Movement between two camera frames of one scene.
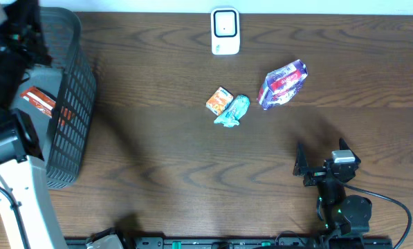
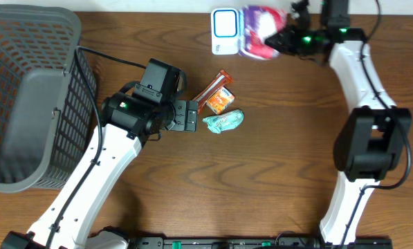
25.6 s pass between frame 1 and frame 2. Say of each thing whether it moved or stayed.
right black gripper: moved
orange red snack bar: moved
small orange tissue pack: stayed
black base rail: stayed
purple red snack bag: moved
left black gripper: moved
